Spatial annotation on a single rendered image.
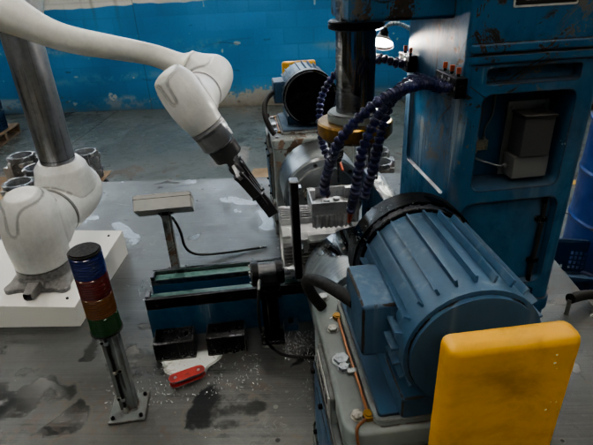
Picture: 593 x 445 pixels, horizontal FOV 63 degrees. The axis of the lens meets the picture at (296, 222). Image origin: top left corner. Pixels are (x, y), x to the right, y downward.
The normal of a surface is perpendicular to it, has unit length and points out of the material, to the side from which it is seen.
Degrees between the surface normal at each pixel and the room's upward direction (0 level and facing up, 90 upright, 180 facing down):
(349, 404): 0
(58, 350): 0
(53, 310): 90
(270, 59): 90
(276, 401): 0
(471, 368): 90
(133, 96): 90
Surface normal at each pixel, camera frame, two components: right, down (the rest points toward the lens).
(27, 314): -0.03, 0.47
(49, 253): 0.77, 0.36
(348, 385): -0.04, -0.88
